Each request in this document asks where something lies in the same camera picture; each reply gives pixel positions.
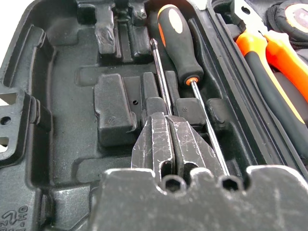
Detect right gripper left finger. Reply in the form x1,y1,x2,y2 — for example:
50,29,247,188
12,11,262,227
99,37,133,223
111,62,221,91
131,113,175,185

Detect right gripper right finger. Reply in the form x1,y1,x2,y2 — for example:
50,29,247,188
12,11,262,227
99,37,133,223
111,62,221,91
167,115,227,178

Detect thin metal screwdriver shaft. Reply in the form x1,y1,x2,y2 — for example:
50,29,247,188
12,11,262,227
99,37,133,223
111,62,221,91
150,38,174,117

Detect black plastic tool case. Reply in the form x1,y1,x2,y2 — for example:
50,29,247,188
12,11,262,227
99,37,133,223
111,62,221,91
0,0,308,231

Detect black round tape measure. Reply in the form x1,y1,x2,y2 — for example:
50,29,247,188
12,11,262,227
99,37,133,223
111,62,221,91
265,0,308,50

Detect black orange handled screwdriver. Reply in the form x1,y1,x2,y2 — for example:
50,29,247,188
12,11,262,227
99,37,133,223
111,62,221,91
157,4,231,178

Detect orange handled pliers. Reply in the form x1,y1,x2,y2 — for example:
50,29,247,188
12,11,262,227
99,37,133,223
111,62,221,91
230,0,308,154

